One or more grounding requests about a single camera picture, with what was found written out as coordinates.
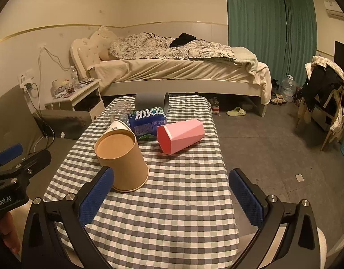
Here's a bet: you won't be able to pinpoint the large water jug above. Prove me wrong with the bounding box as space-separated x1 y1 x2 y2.
281 75 295 103

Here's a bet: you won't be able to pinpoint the white nightstand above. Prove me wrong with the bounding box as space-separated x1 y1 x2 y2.
45 78 106 123

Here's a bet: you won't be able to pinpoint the black television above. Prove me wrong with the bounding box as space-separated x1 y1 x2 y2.
334 41 344 75

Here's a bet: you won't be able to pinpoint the cream throw blanket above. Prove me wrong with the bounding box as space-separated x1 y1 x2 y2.
233 46 271 99

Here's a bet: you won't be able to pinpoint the pile of clothes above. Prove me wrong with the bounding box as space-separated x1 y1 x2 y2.
300 55 344 114

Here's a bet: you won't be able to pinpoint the grey cup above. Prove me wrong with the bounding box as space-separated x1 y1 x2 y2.
135 92 170 115

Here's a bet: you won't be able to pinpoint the white paper cup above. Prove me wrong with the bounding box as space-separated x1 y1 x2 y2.
105 119 133 138

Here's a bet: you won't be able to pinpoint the green slipper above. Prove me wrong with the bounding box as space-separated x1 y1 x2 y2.
226 107 247 117

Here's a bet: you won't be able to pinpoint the wall power outlet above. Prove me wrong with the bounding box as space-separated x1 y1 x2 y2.
18 71 35 89

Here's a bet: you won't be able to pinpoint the blue label drink bottle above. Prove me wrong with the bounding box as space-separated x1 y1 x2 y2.
126 107 168 142

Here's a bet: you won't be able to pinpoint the checkered tablecloth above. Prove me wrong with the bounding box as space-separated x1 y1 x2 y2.
43 95 240 269

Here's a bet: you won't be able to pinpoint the wooden chair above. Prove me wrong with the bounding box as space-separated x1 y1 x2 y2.
297 85 344 151

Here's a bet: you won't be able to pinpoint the pink faceted cup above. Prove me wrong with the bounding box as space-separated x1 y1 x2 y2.
157 119 205 155

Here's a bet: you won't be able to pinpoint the patterned duvet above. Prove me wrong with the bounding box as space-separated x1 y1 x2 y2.
109 32 236 60

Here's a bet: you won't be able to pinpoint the person's left hand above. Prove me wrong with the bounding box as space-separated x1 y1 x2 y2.
2 211 22 256

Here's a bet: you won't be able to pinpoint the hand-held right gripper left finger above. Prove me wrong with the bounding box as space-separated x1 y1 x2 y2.
22 167 115 269

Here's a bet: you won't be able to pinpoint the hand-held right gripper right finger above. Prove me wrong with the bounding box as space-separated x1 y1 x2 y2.
229 168 327 269

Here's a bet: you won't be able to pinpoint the white wall cable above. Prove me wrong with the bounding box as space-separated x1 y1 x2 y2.
37 45 74 75

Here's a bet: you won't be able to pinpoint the black charger cable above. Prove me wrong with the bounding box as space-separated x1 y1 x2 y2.
25 82 56 143

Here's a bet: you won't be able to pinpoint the brown paper cup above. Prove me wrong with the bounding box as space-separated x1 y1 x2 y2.
94 131 149 193

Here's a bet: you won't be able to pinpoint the grey sneakers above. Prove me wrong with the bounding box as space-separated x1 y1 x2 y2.
208 97 221 115

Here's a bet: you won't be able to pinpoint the narrow green curtain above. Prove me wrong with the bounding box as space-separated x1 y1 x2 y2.
285 0 318 82

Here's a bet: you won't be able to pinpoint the black garment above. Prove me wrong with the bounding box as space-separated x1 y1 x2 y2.
170 33 198 48

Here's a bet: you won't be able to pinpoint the clear water bottle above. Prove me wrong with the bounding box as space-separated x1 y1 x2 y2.
70 66 80 89

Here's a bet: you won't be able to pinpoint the wide green curtain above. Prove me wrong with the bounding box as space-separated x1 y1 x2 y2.
225 0 288 86

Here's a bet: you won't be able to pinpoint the cream bed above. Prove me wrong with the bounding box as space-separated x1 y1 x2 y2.
70 25 272 117

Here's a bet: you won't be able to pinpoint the beige pillow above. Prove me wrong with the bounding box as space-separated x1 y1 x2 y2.
99 48 120 61

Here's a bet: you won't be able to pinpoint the clear plastic cup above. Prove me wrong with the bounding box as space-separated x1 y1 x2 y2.
104 101 133 128

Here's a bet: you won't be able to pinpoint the white air conditioner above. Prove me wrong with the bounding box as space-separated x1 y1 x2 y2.
323 0 344 21

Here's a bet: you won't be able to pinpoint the grey sofa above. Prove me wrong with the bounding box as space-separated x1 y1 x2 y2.
0 85 91 159

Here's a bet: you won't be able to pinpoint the beige shoes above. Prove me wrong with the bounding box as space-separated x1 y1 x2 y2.
270 93 287 106

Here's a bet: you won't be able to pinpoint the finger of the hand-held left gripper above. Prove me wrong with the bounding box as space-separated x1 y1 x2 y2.
0 143 23 172
0 149 52 184

